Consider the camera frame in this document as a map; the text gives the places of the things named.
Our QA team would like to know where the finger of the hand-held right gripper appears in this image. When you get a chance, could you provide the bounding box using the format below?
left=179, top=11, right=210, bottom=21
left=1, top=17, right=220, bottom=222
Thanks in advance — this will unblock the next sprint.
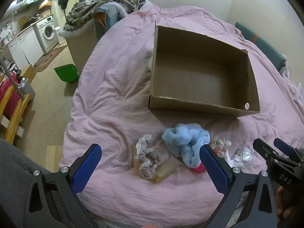
left=273, top=138, right=296, bottom=158
left=253, top=138, right=279, bottom=163

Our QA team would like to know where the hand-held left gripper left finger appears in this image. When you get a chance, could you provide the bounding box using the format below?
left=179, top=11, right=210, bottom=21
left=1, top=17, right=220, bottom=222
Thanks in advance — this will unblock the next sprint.
left=24, top=143, right=102, bottom=228

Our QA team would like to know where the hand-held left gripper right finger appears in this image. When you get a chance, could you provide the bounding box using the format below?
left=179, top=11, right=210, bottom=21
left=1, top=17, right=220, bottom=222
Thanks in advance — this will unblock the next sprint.
left=199, top=144, right=278, bottom=228

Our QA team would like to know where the clear plastic pouch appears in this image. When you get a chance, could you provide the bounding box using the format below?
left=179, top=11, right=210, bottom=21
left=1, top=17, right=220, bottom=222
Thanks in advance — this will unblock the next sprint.
left=234, top=146, right=255, bottom=168

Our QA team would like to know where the cream ruffled scrunchie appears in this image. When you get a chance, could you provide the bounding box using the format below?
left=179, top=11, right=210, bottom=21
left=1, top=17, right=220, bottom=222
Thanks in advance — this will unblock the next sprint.
left=210, top=134, right=232, bottom=158

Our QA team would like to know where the light blue fluffy cloth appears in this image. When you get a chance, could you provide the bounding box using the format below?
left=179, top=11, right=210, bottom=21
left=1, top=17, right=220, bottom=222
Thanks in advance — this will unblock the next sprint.
left=162, top=123, right=211, bottom=168

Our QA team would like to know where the beige lace-trimmed scrunchie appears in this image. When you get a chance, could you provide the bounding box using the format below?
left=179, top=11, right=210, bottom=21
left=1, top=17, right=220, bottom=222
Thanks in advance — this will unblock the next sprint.
left=139, top=150, right=165, bottom=180
left=134, top=134, right=155, bottom=161

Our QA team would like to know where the person's right hand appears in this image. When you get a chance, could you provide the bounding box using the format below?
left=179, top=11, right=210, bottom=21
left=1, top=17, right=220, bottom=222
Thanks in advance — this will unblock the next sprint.
left=276, top=186, right=304, bottom=222

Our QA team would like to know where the white crumpled fabric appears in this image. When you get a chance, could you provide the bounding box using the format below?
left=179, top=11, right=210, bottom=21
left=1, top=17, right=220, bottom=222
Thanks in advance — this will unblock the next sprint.
left=280, top=62, right=304, bottom=110

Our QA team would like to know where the person's grey trouser leg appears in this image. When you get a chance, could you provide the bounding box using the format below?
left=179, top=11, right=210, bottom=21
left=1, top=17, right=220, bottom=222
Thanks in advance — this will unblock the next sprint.
left=0, top=138, right=60, bottom=228

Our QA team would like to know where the pink bed blanket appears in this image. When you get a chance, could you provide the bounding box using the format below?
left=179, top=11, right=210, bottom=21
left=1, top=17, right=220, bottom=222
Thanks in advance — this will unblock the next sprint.
left=58, top=1, right=304, bottom=222

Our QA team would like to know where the wooden chair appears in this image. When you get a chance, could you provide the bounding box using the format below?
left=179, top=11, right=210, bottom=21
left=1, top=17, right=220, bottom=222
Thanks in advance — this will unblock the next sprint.
left=0, top=72, right=31, bottom=144

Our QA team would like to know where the green dustpan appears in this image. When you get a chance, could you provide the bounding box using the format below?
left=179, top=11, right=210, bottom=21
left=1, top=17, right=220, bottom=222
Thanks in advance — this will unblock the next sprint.
left=54, top=64, right=80, bottom=83

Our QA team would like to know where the grey waste bin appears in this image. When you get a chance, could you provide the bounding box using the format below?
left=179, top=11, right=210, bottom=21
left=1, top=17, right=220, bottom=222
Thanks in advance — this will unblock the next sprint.
left=19, top=77, right=36, bottom=101

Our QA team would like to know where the teal cushion with orange stripe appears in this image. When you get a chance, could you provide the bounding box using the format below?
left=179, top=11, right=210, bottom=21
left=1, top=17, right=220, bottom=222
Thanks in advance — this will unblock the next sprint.
left=235, top=21, right=287, bottom=73

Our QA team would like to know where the pink suitcase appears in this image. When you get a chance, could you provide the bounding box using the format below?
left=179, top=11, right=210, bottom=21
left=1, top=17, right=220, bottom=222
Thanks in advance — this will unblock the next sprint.
left=0, top=71, right=21, bottom=118

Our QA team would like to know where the small cardboard floor box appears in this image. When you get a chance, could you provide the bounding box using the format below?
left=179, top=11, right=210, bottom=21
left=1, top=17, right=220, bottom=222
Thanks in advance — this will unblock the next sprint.
left=21, top=64, right=36, bottom=82

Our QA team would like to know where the patterned floor rug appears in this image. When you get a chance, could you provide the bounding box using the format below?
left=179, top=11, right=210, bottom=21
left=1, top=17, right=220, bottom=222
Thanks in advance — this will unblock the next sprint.
left=34, top=45, right=68, bottom=73

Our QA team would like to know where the white kitchen cabinet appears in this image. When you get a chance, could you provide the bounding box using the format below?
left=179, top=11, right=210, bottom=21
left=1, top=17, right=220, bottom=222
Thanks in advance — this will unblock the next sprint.
left=7, top=25, right=44, bottom=71

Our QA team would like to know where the white washing machine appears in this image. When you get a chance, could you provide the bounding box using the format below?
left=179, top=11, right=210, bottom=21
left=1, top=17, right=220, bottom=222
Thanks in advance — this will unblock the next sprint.
left=33, top=15, right=59, bottom=54

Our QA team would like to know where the knitted striped blanket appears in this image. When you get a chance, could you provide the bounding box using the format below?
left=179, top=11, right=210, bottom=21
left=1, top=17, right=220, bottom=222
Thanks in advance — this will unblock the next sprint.
left=64, top=0, right=148, bottom=32

